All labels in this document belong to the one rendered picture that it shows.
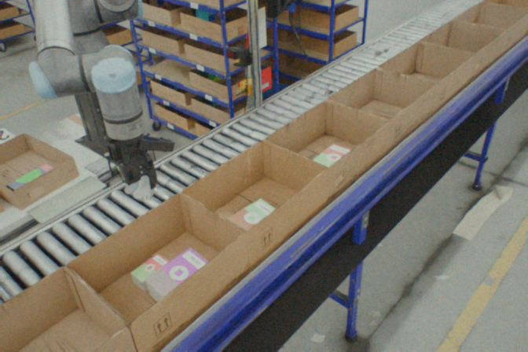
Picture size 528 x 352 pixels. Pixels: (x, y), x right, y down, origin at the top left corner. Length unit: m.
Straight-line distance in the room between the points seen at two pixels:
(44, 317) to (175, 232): 0.44
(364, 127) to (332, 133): 0.17
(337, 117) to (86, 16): 1.11
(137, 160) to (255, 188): 0.67
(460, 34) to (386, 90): 0.79
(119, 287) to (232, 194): 0.51
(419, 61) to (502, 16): 0.80
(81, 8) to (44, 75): 0.97
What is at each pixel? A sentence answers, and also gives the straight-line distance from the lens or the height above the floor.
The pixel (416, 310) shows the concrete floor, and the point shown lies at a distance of 2.56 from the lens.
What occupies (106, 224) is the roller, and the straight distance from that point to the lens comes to 1.95.
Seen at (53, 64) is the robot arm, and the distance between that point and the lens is 1.23.
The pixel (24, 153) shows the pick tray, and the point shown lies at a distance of 2.53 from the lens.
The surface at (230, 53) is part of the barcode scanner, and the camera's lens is 2.41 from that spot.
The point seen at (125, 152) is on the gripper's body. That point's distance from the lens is 1.18.
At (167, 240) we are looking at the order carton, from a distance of 1.58.
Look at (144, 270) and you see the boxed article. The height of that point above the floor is 0.93.
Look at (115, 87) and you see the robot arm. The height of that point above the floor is 1.53.
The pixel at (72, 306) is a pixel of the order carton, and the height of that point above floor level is 0.90.
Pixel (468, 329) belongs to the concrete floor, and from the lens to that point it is 2.56.
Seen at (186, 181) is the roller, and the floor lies 0.74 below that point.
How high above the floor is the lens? 1.97
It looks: 35 degrees down
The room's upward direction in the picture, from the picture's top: 3 degrees counter-clockwise
